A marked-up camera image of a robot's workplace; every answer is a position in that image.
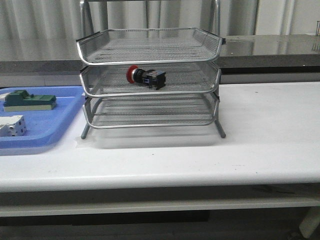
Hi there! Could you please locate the green and beige switch block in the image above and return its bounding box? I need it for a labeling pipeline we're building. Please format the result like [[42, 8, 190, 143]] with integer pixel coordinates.
[[3, 90, 57, 112]]

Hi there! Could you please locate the grey stone counter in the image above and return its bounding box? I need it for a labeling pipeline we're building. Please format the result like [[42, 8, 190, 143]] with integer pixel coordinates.
[[0, 34, 320, 74]]

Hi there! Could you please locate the white circuit breaker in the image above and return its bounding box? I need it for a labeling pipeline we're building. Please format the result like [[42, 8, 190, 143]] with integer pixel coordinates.
[[0, 115, 27, 137]]

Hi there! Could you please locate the silver mesh tray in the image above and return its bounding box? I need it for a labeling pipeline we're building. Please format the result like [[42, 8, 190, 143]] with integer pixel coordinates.
[[76, 27, 224, 66], [83, 93, 219, 129], [79, 61, 221, 98]]

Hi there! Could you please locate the red emergency stop button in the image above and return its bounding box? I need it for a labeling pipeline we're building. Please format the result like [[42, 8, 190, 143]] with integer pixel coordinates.
[[126, 65, 166, 90]]

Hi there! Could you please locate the blue plastic tray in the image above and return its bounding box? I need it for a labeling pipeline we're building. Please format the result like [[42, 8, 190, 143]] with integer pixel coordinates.
[[0, 86, 85, 151]]

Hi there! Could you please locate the clear tape patch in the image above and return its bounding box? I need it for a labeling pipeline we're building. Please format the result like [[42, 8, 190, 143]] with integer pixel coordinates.
[[74, 136, 96, 148]]

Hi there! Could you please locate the silver metal rack frame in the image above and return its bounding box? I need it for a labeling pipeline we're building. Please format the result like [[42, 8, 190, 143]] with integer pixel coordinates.
[[79, 0, 226, 138]]

